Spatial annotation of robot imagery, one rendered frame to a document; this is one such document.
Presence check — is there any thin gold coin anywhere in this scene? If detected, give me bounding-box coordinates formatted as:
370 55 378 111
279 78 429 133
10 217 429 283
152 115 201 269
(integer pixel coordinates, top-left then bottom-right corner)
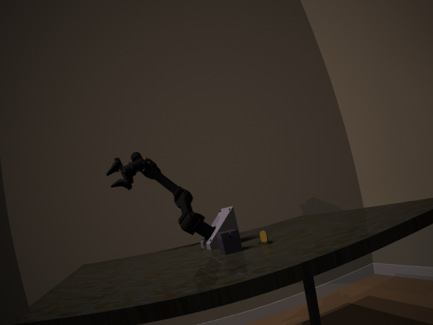
260 231 268 242

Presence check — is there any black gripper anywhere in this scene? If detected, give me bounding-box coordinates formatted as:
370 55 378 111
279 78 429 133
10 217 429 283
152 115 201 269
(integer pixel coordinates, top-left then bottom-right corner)
106 158 137 190

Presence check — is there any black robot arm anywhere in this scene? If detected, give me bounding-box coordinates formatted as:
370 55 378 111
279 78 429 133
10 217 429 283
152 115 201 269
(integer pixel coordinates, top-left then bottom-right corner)
131 152 216 240

